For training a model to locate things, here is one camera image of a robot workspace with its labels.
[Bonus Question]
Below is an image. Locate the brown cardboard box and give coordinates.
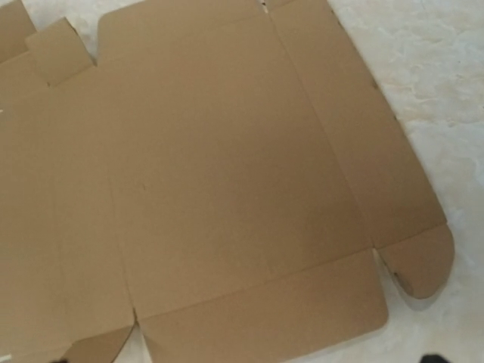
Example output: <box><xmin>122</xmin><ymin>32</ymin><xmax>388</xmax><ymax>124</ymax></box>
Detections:
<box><xmin>1</xmin><ymin>1</ymin><xmax>455</xmax><ymax>362</ymax></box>

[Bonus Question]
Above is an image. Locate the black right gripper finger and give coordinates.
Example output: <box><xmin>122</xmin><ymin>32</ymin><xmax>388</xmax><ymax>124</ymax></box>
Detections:
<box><xmin>420</xmin><ymin>353</ymin><xmax>448</xmax><ymax>363</ymax></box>

